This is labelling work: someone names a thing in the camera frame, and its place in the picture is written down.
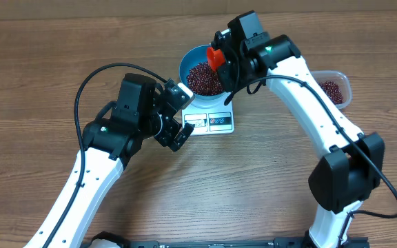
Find white digital kitchen scale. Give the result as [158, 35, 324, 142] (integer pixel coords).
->
[181, 93, 234, 136]

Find red scoop blue handle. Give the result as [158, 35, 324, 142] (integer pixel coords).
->
[206, 46, 226, 72]

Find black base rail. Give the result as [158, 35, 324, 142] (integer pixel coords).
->
[79, 226, 370, 248]

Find red beans in bowl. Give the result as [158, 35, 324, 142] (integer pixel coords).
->
[187, 62, 223, 96]

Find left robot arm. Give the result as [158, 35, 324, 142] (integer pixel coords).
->
[27, 73, 194, 247]

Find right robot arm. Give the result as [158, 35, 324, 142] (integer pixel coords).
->
[207, 11, 385, 247]

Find clear plastic container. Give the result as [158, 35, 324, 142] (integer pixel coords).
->
[311, 70, 352, 109]

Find blue bowl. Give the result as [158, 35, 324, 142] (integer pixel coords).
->
[179, 45, 228, 101]

